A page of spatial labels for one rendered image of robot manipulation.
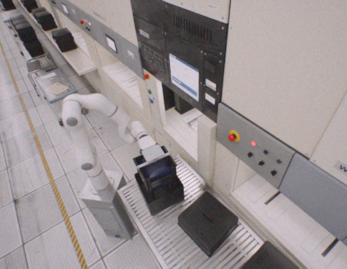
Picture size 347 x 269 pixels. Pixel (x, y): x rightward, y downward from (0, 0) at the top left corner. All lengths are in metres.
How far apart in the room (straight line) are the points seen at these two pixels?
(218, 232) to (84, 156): 0.97
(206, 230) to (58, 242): 1.69
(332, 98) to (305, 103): 0.09
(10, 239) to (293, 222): 2.64
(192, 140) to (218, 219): 0.71
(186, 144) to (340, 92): 1.32
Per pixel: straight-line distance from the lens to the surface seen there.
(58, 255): 2.75
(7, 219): 3.25
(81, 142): 1.55
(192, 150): 1.90
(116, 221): 2.21
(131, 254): 2.49
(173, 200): 1.71
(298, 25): 0.87
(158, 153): 1.42
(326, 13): 0.83
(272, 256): 1.41
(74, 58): 3.88
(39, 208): 3.11
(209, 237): 1.55
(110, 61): 3.34
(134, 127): 1.59
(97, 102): 1.38
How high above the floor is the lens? 2.31
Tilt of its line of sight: 45 degrees down
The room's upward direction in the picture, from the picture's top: 6 degrees counter-clockwise
